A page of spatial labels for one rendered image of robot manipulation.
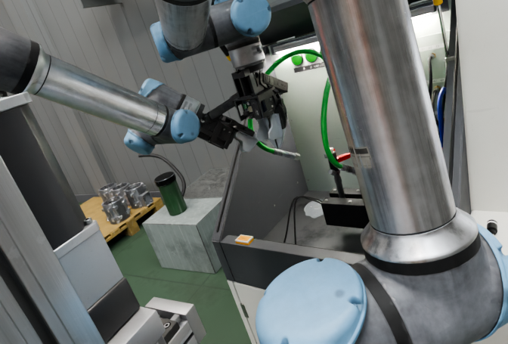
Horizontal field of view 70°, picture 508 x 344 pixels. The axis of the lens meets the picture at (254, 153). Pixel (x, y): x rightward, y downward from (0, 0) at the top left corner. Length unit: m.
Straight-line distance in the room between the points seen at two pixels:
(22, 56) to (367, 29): 0.54
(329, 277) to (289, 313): 0.05
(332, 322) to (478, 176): 0.70
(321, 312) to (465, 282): 0.14
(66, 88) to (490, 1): 0.86
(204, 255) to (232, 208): 1.54
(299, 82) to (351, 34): 1.06
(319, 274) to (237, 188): 0.84
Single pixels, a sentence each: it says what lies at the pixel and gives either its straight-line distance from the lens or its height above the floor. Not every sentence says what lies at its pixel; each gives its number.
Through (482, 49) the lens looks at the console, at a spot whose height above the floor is 1.34.
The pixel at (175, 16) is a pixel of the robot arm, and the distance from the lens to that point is 0.49.
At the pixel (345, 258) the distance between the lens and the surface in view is 0.95.
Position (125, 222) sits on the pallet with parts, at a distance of 3.91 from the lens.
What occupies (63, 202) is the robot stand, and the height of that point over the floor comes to 1.42.
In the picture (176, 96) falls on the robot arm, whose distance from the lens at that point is 0.98.
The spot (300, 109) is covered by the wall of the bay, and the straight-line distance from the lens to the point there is 1.43.
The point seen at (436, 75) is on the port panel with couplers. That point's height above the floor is 1.24.
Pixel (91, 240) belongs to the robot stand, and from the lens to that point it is 0.45.
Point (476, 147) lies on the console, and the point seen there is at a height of 1.13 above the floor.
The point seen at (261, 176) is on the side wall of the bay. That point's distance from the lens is 1.32.
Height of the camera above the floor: 1.52
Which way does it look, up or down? 18 degrees down
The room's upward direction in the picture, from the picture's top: 18 degrees counter-clockwise
